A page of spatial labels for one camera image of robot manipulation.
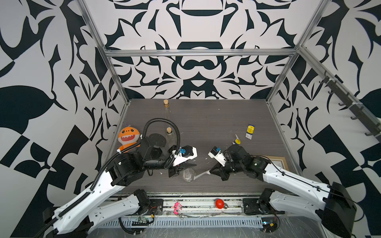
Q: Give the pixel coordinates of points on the circuit board right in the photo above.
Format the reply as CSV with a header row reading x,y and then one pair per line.
x,y
270,226

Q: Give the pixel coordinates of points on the red ball knob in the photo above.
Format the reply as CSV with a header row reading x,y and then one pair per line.
x,y
219,203

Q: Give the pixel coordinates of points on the white slotted cable duct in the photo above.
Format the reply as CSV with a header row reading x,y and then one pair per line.
x,y
205,222

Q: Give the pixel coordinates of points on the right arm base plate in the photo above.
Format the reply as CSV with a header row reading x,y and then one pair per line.
x,y
251,206

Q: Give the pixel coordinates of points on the wooden framed picture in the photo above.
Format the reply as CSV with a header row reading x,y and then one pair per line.
x,y
278,161

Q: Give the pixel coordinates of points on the green circuit board left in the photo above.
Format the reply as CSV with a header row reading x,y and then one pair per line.
x,y
143,221

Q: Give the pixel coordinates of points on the orange shark plush toy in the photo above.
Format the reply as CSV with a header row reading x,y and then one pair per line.
x,y
128,136

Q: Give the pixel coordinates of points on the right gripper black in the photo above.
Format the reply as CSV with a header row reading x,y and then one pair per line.
x,y
219,172

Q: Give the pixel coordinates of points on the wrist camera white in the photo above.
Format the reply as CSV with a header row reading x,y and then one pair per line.
x,y
185,153
217,154

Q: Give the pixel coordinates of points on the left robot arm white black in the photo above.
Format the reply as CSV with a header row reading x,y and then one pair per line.
x,y
86,212

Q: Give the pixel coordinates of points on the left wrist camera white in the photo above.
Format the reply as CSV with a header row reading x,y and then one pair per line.
x,y
185,153

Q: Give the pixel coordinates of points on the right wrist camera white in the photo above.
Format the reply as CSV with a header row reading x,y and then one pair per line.
x,y
217,154

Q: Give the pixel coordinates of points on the pink clip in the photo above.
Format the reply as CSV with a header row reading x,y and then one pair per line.
x,y
177,208

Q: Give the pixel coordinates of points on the black wall hook rack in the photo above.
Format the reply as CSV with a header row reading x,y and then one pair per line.
x,y
349,101

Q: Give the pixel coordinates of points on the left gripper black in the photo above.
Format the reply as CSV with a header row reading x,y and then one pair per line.
x,y
175,170

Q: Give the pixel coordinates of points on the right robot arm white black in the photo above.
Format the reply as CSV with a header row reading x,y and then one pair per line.
x,y
329,204

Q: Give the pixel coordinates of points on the tall glass bottle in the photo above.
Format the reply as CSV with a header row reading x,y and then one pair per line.
x,y
188,175

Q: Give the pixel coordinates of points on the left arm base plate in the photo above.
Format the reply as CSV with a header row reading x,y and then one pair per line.
x,y
156,207

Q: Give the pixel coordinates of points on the glass bottle with cork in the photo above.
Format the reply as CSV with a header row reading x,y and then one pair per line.
x,y
167,107
171,137

